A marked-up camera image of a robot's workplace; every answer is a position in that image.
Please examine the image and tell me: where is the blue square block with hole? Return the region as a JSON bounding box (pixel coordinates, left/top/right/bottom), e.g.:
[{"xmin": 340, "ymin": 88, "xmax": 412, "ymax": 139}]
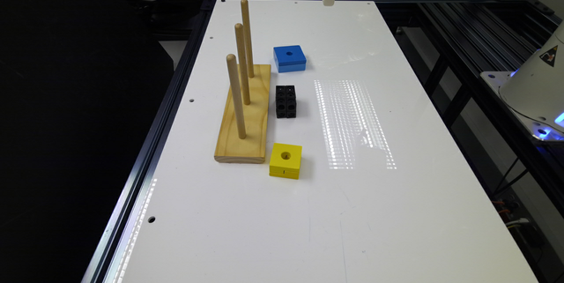
[{"xmin": 273, "ymin": 45, "xmax": 307, "ymax": 73}]

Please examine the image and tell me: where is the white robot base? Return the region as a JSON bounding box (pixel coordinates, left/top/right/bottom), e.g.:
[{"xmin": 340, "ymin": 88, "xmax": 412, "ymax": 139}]
[{"xmin": 480, "ymin": 26, "xmax": 563, "ymax": 143}]

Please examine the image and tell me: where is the black cube block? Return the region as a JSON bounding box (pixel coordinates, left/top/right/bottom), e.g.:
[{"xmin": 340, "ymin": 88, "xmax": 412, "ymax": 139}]
[{"xmin": 275, "ymin": 86, "xmax": 297, "ymax": 118}]

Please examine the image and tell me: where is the yellow square block with hole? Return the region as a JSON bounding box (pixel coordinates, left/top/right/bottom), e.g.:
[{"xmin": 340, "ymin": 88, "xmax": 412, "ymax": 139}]
[{"xmin": 269, "ymin": 143, "xmax": 302, "ymax": 180}]

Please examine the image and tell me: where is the rear wooden peg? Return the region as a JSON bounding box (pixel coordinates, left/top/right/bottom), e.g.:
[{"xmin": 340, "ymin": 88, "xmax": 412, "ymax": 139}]
[{"xmin": 241, "ymin": 0, "xmax": 255, "ymax": 78}]

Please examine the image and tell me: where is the wooden peg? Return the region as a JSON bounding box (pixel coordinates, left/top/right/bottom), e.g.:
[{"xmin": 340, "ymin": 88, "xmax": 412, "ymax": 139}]
[
  {"xmin": 234, "ymin": 23, "xmax": 250, "ymax": 105},
  {"xmin": 226, "ymin": 54, "xmax": 247, "ymax": 139},
  {"xmin": 241, "ymin": 0, "xmax": 255, "ymax": 78}
]

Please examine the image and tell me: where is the middle wooden peg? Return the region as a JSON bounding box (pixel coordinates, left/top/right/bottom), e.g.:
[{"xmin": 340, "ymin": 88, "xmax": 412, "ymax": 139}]
[{"xmin": 234, "ymin": 23, "xmax": 250, "ymax": 105}]

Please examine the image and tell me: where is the front wooden peg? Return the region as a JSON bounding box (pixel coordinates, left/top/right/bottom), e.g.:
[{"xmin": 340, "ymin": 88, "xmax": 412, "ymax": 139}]
[{"xmin": 226, "ymin": 54, "xmax": 247, "ymax": 139}]

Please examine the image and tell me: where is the wooden base board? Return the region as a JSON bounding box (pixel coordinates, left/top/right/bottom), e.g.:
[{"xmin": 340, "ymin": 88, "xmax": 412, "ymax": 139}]
[{"xmin": 214, "ymin": 64, "xmax": 271, "ymax": 164}]

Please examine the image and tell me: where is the black aluminium frame rack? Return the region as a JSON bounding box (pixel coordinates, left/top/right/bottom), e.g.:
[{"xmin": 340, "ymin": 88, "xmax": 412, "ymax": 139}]
[{"xmin": 382, "ymin": 0, "xmax": 563, "ymax": 212}]

